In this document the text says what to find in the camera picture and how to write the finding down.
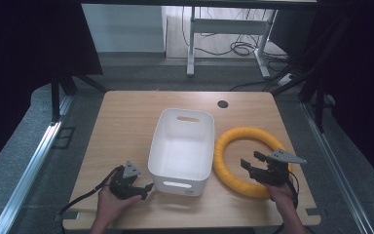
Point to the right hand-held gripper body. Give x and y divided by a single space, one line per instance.
275 169

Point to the white metal desk frame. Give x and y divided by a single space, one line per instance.
227 26

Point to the black curtain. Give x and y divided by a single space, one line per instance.
357 74
29 48

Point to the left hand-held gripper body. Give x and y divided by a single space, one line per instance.
122 183

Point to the black metal stand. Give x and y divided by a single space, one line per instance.
56 97
318 107

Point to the white plastic bin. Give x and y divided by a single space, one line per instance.
181 162

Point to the person's right hand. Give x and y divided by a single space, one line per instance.
282 196

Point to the aluminium rail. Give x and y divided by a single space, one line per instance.
29 175
334 165

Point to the person's left hand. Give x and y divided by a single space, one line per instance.
111 203

